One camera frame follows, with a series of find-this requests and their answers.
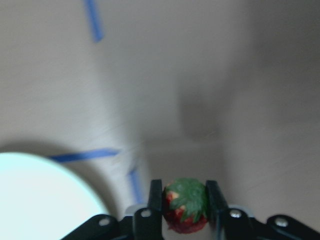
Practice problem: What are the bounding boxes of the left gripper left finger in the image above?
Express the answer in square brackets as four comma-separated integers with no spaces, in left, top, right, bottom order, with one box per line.
[63,179,163,240]

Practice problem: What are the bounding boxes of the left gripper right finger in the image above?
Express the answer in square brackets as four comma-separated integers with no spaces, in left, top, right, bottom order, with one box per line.
[205,180,320,240]

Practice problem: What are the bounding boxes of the strawberry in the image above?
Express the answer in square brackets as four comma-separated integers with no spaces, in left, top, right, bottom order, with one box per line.
[162,177,209,234]

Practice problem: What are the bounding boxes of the light green plate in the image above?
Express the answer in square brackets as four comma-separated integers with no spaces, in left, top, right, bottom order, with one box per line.
[0,152,109,240]

